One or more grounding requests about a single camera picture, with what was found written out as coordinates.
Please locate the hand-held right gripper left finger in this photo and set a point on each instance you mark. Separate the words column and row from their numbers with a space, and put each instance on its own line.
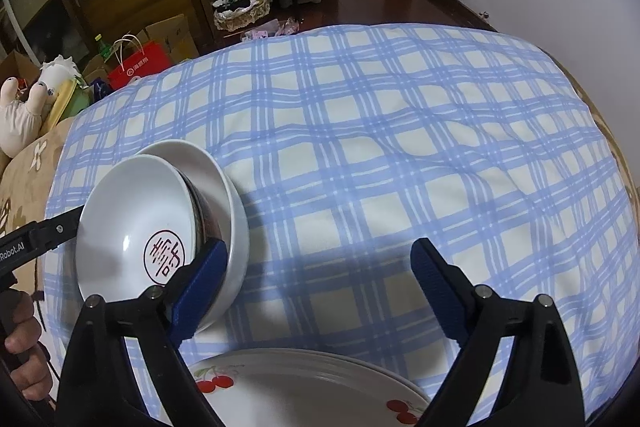
column 200, row 292

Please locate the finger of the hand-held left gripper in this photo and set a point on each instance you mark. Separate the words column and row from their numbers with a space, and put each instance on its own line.
column 55, row 229

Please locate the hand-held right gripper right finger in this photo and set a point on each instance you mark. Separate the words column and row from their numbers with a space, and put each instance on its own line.
column 440, row 292

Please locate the white bowl with orange label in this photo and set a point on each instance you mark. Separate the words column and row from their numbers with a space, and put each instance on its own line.
column 237, row 252

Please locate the white cherry print plate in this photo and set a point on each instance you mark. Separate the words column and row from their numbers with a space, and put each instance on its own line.
column 402, row 376
column 380, row 366
column 300, row 392

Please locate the person's left hand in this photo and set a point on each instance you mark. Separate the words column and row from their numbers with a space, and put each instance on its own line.
column 27, row 324

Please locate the white plush toy with legs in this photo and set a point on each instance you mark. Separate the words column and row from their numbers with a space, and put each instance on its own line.
column 22, row 127

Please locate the yellow green cushion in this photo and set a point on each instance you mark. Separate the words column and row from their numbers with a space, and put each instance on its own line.
column 75, row 99

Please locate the blue plaid cloth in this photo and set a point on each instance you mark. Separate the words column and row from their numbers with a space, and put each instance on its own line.
column 400, row 157

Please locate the white spiky plush toy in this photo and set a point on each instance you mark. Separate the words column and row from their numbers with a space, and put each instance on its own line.
column 57, row 72

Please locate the open cardboard box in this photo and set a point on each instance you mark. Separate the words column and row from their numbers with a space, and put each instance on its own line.
column 20, row 67

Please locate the green bottle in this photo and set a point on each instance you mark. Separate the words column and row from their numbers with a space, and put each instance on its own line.
column 105, row 52

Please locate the red paper shopping bag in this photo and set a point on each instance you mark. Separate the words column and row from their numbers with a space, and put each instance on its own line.
column 140, row 64

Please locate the pile of small packets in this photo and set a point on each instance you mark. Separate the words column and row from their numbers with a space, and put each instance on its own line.
column 270, row 29

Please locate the woven basket with toys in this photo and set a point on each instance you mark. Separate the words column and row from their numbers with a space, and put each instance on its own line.
column 245, row 14

